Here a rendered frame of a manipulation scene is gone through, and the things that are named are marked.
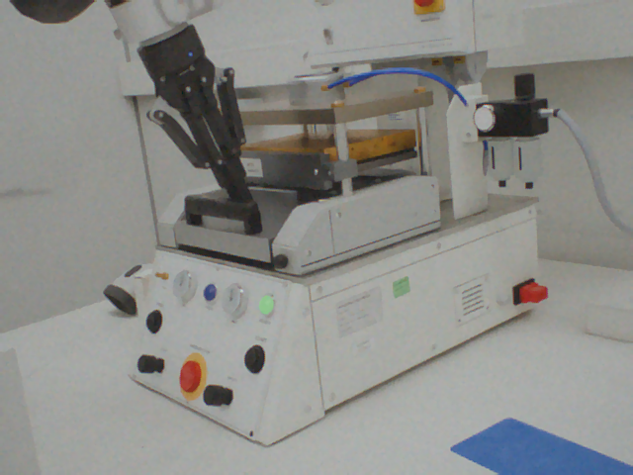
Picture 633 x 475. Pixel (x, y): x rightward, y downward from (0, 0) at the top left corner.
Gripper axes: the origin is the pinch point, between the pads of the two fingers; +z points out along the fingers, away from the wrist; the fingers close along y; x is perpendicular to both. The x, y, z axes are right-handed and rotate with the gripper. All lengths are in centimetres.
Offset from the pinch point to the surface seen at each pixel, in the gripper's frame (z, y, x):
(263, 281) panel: 8.7, 7.6, 9.9
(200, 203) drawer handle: 0.8, 4.2, -3.2
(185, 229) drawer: 4.6, 5.6, -8.1
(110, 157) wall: 26, -44, -145
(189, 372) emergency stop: 17.5, 17.9, 0.3
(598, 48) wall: 12, -64, 14
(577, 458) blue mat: 28, 2, 44
